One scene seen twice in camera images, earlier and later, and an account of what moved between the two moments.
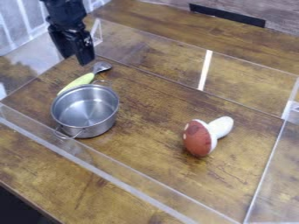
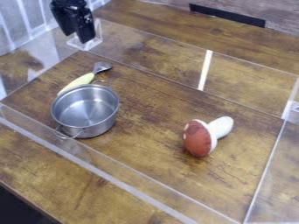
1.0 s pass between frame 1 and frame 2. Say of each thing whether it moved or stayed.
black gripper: moved
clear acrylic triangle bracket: stayed
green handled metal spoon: stayed
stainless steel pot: stayed
